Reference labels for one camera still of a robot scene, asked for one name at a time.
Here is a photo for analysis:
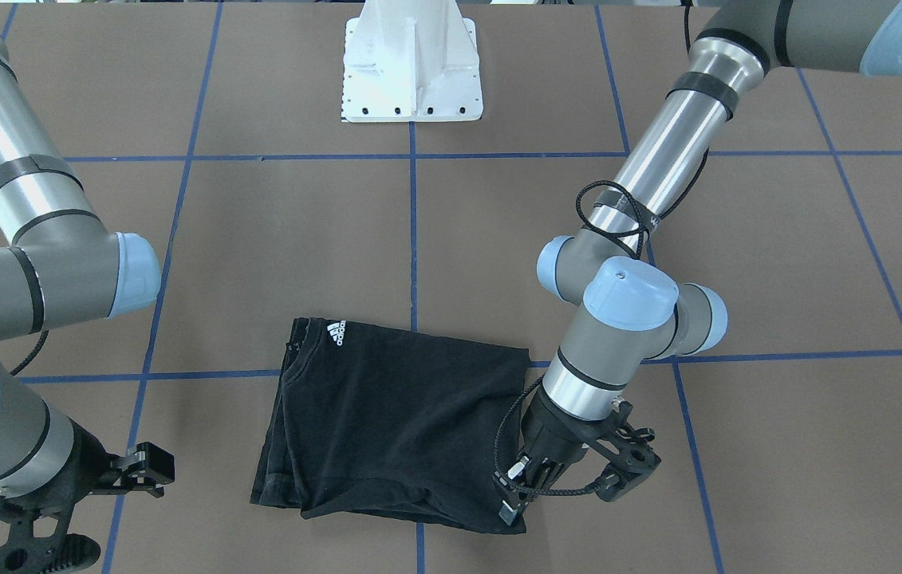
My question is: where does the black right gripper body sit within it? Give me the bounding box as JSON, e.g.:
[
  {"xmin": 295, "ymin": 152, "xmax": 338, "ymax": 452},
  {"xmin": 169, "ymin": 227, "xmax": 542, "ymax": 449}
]
[{"xmin": 60, "ymin": 423, "xmax": 175, "ymax": 511}]

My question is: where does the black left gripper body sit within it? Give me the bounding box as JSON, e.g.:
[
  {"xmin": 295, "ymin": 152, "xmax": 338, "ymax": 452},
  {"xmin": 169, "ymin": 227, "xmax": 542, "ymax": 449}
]
[{"xmin": 502, "ymin": 391, "xmax": 619, "ymax": 519}]

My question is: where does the black printed t-shirt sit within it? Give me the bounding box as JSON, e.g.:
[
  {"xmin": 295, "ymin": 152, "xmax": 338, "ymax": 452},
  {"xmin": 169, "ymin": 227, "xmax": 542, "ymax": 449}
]
[{"xmin": 250, "ymin": 317, "xmax": 530, "ymax": 535}]

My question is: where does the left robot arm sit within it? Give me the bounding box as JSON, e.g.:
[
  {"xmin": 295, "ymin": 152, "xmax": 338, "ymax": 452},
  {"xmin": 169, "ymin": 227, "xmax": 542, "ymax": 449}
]
[{"xmin": 492, "ymin": 1, "xmax": 902, "ymax": 526}]

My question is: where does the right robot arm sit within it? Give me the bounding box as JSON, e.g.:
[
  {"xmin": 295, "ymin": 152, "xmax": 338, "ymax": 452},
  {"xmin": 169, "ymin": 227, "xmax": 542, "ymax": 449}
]
[{"xmin": 0, "ymin": 32, "xmax": 174, "ymax": 502}]

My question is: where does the brown table mat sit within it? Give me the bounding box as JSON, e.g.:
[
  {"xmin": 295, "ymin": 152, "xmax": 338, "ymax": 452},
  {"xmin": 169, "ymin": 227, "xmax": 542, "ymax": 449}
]
[{"xmin": 0, "ymin": 2, "xmax": 902, "ymax": 573}]

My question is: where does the blue tape line lengthwise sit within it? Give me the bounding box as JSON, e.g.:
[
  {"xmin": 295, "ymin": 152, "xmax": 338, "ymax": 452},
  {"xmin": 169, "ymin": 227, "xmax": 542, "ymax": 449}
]
[
  {"xmin": 100, "ymin": 0, "xmax": 224, "ymax": 574},
  {"xmin": 594, "ymin": 4, "xmax": 727, "ymax": 574}
]

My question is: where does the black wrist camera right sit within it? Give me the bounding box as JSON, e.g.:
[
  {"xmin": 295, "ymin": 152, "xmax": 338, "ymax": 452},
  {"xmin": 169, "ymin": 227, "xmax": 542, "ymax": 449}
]
[{"xmin": 0, "ymin": 488, "xmax": 103, "ymax": 573}]

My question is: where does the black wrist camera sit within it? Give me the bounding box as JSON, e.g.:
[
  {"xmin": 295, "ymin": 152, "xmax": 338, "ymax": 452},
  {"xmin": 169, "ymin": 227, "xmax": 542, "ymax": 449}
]
[
  {"xmin": 0, "ymin": 488, "xmax": 103, "ymax": 573},
  {"xmin": 590, "ymin": 399, "xmax": 661, "ymax": 502}
]

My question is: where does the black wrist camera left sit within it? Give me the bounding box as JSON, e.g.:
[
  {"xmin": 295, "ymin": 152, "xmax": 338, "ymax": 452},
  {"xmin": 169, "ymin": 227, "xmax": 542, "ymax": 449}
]
[{"xmin": 590, "ymin": 399, "xmax": 661, "ymax": 502}]

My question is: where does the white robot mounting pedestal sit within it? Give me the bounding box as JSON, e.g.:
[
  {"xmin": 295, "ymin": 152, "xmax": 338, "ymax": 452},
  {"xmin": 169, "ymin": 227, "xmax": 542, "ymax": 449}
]
[{"xmin": 341, "ymin": 1, "xmax": 484, "ymax": 123}]

